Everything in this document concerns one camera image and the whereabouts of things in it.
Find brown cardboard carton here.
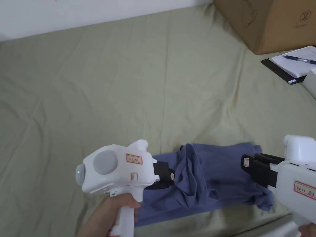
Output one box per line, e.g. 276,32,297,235
212,0,316,55

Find white paper sheets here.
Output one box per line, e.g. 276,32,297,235
271,45,316,78

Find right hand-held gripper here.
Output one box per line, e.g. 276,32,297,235
240,134,316,227

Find person's right hand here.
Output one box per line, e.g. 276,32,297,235
298,223,316,237

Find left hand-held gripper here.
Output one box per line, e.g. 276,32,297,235
75,139,176,237

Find blue shirt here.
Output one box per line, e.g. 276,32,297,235
134,142,276,228

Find dark blue pen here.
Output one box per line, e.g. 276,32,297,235
282,54,316,65

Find white box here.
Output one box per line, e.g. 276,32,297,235
302,68,316,94

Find person's left hand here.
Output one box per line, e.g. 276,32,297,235
76,192,143,237

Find bed with pale green sheet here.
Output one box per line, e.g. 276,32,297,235
0,2,316,237

